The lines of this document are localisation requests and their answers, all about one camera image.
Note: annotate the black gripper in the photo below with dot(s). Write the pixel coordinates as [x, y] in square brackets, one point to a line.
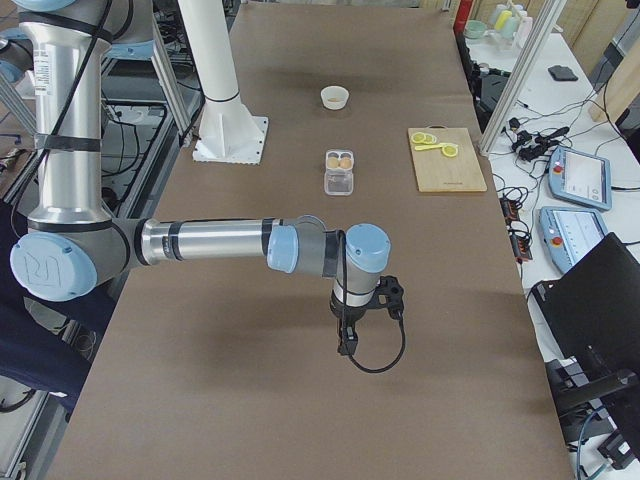
[353, 314]

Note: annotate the clear plastic egg box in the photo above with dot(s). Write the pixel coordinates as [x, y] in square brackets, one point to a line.
[339, 182]

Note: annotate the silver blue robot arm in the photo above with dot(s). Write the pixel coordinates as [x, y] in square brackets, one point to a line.
[73, 244]

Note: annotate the brown egg back right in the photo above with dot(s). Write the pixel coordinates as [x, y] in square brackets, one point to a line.
[345, 163]

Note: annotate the wooden cutting board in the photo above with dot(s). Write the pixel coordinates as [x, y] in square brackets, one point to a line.
[435, 173]

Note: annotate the lemon slice by logo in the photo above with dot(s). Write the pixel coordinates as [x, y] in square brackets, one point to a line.
[449, 150]

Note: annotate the white round bowl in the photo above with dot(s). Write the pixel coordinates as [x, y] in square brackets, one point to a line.
[334, 97]

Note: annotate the teach pendant near blue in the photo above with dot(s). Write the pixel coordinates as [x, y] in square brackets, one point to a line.
[570, 233]

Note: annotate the teach pendant blue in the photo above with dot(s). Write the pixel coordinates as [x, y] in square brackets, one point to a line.
[580, 178]
[570, 233]

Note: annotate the teach pendant far blue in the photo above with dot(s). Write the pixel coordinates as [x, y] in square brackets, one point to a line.
[580, 178]

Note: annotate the black small pad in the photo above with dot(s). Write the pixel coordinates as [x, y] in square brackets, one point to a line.
[560, 73]

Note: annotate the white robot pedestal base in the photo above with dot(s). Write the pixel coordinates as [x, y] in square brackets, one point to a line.
[228, 132]

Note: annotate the aluminium frame post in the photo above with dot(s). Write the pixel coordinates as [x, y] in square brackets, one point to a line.
[541, 29]

